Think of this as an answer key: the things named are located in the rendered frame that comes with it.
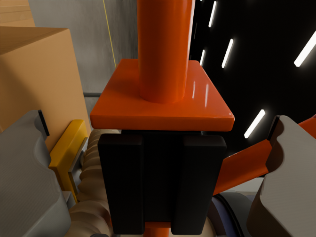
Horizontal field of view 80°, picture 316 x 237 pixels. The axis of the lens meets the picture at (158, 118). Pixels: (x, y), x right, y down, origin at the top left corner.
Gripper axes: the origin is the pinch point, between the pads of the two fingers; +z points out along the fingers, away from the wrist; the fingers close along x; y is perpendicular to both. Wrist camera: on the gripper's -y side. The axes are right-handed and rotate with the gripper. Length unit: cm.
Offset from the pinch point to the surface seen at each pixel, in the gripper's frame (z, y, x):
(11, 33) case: 15.3, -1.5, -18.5
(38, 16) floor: 183, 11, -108
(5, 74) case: 5.5, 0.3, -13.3
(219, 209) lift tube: 4.1, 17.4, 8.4
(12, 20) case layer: 67, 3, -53
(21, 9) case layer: 75, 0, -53
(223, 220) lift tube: 2.3, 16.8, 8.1
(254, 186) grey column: 100, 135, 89
